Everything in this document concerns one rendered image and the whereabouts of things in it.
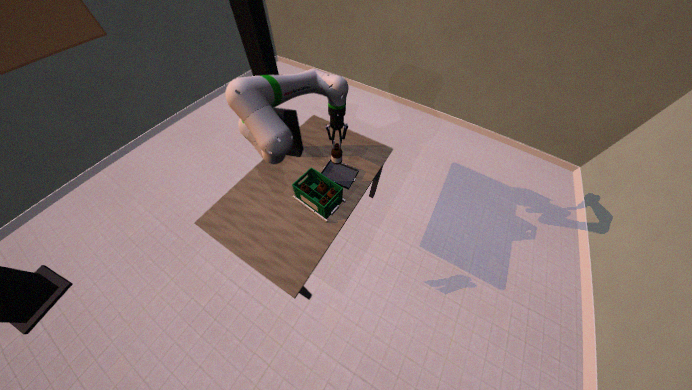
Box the brown glass bottle with cream label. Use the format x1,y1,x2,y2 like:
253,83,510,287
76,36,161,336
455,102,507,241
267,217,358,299
331,143,342,165

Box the green plastic crate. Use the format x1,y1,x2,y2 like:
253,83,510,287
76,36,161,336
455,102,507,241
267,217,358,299
292,167,343,219

